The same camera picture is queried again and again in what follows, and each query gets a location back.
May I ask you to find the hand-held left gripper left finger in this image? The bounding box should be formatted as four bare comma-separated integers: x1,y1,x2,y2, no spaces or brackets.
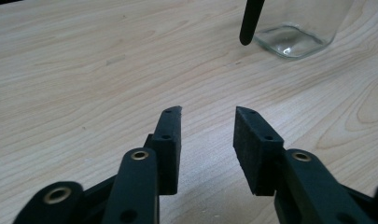
143,105,183,196

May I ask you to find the clear glass jar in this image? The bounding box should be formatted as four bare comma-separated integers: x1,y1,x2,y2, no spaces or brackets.
252,0,356,60

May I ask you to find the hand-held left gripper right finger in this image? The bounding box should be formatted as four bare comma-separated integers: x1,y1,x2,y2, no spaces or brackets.
232,105,285,197

